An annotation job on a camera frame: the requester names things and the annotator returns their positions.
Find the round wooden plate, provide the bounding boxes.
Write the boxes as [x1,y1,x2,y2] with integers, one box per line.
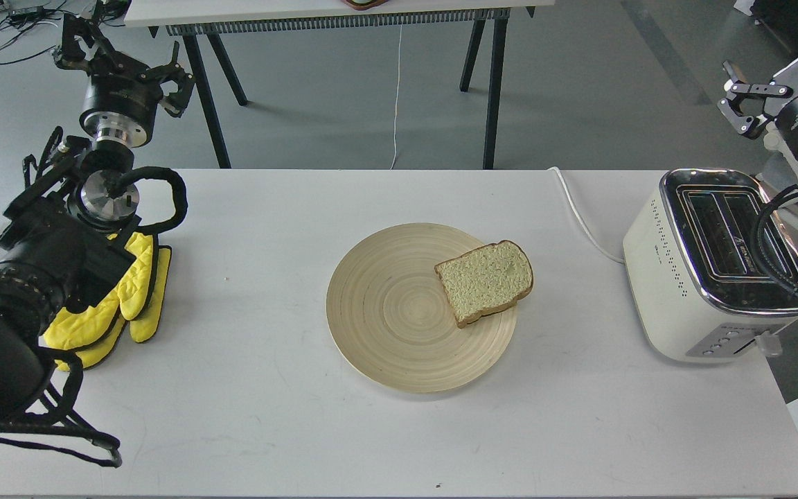
[326,223,518,394]

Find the thin white hanging cable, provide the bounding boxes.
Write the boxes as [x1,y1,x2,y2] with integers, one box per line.
[390,25,403,170]

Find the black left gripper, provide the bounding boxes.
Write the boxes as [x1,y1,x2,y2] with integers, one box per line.
[53,13,195,148]

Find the black cables on floor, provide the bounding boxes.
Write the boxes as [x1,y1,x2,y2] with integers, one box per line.
[0,0,74,67]

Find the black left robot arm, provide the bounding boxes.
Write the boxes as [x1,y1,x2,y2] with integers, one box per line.
[0,2,195,468]

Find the white toaster power cord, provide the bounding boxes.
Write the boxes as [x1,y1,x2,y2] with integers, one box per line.
[548,166,626,265]

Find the white background table black legs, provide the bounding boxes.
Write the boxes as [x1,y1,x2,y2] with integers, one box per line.
[124,1,544,170]

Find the slice of bread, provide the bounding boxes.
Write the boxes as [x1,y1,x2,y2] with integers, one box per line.
[434,240,534,329]

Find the yellow oven mitt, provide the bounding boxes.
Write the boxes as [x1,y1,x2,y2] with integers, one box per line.
[42,231,173,369]

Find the cream two-slot toaster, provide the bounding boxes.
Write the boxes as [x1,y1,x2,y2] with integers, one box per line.
[623,168,798,364]

